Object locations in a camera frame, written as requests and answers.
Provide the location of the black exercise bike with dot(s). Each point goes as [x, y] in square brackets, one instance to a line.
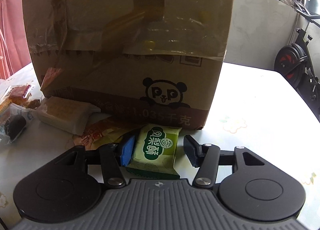
[294, 63]

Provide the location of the clear red jerky packet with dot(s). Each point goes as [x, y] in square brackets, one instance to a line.
[20, 95]

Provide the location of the beige cracker packet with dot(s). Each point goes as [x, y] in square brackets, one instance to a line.
[67, 115]

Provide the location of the blue white cookie packet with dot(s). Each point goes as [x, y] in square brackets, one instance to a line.
[14, 120]

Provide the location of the brown cardboard box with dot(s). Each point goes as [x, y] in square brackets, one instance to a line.
[152, 60]

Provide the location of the green pineapple cake pack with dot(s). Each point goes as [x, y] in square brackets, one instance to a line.
[154, 153]

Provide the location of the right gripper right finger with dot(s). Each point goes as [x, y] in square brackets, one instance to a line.
[205, 157]

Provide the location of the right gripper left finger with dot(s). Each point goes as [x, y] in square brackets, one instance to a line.
[113, 156]

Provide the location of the dark red yellow sachet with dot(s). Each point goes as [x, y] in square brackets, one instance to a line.
[105, 131]

